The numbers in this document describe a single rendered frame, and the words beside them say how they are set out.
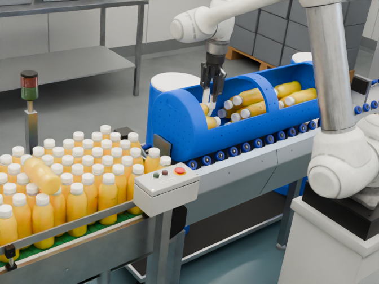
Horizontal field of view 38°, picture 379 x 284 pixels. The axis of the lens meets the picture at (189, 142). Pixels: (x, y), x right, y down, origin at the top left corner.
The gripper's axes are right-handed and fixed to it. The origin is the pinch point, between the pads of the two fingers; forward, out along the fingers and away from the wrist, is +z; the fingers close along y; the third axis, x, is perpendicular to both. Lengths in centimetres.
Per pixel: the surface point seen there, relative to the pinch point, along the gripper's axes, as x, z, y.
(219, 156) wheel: 0.7, 20.8, -11.5
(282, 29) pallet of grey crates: -289, 60, 206
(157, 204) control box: 50, 13, -35
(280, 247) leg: -83, 115, 6
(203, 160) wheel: 9.0, 20.3, -11.1
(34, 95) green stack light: 60, 0, 32
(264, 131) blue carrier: -22.0, 13.5, -13.3
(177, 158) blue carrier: 18.6, 19.4, -6.3
